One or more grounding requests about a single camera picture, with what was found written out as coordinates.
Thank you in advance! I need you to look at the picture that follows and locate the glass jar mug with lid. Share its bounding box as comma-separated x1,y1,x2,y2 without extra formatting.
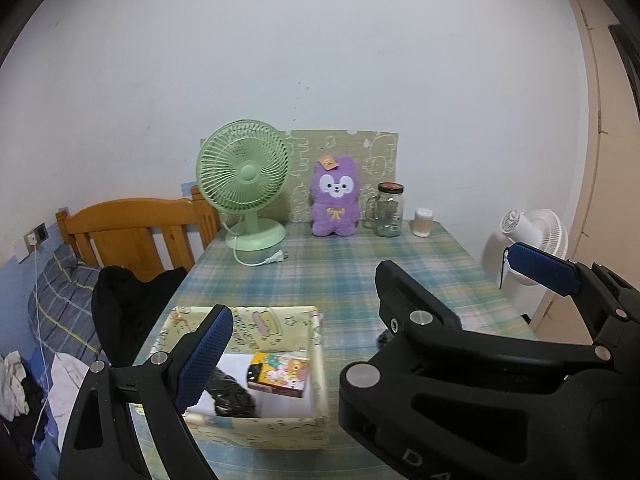
362,182,405,238

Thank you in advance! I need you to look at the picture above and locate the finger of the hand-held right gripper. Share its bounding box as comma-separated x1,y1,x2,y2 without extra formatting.
505,242,640,363
339,260,608,429

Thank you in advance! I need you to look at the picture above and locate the colourful bear snack box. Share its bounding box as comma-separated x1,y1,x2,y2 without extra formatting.
247,352,311,399

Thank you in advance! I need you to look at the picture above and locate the black garment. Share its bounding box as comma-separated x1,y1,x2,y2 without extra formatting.
92,266,189,367

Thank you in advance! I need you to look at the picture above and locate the purple plush toy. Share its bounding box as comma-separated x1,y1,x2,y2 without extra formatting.
310,155,362,238

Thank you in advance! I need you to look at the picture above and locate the small white brown cup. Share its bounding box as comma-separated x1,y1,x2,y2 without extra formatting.
412,207,434,237

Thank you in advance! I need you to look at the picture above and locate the black plastic bag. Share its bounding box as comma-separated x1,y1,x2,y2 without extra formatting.
202,367,257,417

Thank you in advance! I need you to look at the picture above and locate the white grey crumpled cloth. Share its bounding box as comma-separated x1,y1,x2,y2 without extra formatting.
0,352,32,422

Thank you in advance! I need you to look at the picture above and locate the thin white cable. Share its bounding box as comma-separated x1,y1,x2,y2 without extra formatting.
31,244,55,446

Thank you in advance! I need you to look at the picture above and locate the printed green backboard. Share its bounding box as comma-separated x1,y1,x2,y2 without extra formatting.
279,130,400,223

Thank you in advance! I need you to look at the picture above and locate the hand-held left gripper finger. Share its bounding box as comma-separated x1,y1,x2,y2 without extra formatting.
57,304,234,480

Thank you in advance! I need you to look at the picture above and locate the wall socket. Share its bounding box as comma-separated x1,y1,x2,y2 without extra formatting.
24,224,49,255

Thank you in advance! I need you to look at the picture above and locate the white standing fan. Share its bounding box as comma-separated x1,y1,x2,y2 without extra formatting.
480,208,570,322

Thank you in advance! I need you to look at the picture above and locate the plaid tablecloth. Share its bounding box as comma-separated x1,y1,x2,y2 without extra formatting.
131,220,538,480

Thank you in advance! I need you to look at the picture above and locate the green desk fan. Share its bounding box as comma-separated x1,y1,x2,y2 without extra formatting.
197,120,291,253

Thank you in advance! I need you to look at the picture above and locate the wooden bed headboard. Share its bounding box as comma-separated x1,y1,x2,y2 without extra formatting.
55,185,222,282

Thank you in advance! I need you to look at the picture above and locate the beige door frame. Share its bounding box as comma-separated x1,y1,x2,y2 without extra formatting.
530,0,640,331

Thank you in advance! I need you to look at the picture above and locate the blue plaid pillow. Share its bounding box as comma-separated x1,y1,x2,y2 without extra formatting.
27,245,108,366

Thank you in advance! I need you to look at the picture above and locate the printed fabric storage box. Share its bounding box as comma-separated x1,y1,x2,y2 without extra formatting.
132,305,331,452

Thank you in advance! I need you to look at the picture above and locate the green fan power cord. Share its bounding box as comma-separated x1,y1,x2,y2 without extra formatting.
234,247,291,267

